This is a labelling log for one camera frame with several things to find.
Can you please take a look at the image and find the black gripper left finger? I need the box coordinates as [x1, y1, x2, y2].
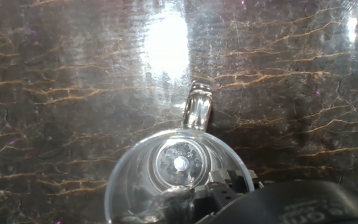
[193, 169, 249, 219]

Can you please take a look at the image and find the clear plastic cup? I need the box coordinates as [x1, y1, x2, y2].
[104, 80, 256, 224]

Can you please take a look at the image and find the dark brown marble mat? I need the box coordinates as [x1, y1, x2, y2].
[0, 0, 358, 224]

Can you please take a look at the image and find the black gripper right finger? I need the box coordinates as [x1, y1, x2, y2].
[247, 169, 265, 189]

